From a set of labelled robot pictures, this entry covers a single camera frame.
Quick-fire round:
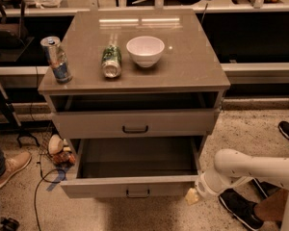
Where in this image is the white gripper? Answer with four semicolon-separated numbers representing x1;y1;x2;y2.
185;169;231;205

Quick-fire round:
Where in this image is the grey drawer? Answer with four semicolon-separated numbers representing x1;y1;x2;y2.
62;137;200;198
52;109;219;139

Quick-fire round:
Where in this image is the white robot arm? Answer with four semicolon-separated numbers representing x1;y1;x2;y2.
185;149;289;231

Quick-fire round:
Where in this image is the grey drawer cabinet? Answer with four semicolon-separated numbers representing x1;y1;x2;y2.
39;10;229;140

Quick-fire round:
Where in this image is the black sneaker near right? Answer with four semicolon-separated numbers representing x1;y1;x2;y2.
219;189;263;231

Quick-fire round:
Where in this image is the black chair base leg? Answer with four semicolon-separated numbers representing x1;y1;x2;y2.
252;179;279;198

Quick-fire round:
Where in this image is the bare leg of person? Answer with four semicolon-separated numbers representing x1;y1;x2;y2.
253;189;289;221

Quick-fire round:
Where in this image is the white bowl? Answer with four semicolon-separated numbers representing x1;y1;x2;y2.
126;36;165;67

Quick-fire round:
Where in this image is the green lying soda can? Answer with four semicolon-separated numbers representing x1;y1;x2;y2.
101;45;121;78

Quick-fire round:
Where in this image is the tan leather shoe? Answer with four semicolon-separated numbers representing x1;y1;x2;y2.
0;152;32;189

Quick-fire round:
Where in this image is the silver blue standing can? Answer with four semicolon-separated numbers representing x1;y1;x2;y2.
40;36;72;83

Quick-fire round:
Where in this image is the black stand at left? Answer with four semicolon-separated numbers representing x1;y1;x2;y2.
0;82;39;146

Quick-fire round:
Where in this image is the black cable on floor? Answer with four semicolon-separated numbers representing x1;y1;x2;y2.
33;125;67;231

